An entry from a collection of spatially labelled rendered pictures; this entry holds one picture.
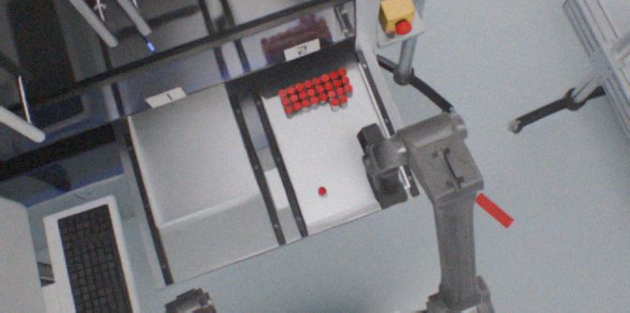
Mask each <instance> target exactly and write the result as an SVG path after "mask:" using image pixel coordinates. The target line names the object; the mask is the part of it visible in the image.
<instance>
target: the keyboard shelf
mask: <svg viewBox="0 0 630 313"><path fill-rule="evenodd" d="M104 204H108V205H109V208H110V213H111V218H112V225H113V230H114V234H115V235H116V240H117V244H118V247H119V253H120V257H121V262H122V266H123V271H124V275H125V279H126V280H127V288H128V292H129V297H130V302H131V306H132V310H133V313H143V309H142V305H141V301H140V300H139V295H138V291H137V287H136V283H135V277H134V274H133V269H132V265H131V261H130V260H129V255H128V247H127V243H126V239H125V235H124V230H123V225H122V221H121V217H120V212H118V208H117V203H116V198H115V196H112V195H109V196H106V197H103V198H99V199H96V200H93V201H89V202H86V203H85V204H84V203H82V205H79V206H76V207H72V208H69V209H67V210H64V211H61V212H58V213H55V214H51V215H48V216H45V217H43V218H44V226H45V232H46V236H47V241H48V248H49V252H50V257H51V263H52V272H53V273H54V277H55V284H53V285H51V286H48V287H45V286H44V288H42V287H41V292H42V293H43V297H44V303H45V307H46V313H76V310H75V305H74V301H73V296H72V295H71V289H70V285H69V280H68V270H67V266H66V261H65V255H64V250H62V246H61V239H60V234H59V230H58V224H57V219H59V218H62V217H65V216H70V215H74V214H78V213H80V212H83V211H86V210H89V209H92V208H95V207H98V206H101V205H104Z"/></svg>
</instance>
